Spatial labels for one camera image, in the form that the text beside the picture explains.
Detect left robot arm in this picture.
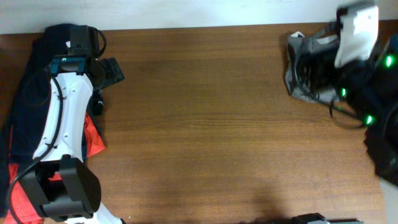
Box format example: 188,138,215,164
12,26,124,223

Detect red mesh garment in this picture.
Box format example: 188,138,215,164
12,113,105,224

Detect black camera cable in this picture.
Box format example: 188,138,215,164
292,26,371,130
5,27,108,224

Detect left black camera cable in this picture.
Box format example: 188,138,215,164
5,27,108,224

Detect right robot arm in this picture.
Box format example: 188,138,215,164
294,35,397,185

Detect navy blue garment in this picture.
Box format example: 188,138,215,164
1,24,93,167

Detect black garment with strap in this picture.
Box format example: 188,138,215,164
86,89,104,136

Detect right black camera cable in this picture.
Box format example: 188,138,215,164
292,26,371,130

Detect grey shorts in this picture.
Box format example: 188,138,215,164
285,32,347,105

